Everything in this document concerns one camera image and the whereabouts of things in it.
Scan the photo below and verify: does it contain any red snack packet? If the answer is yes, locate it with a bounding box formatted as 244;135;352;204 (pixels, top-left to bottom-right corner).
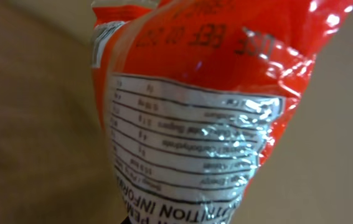
92;0;353;224

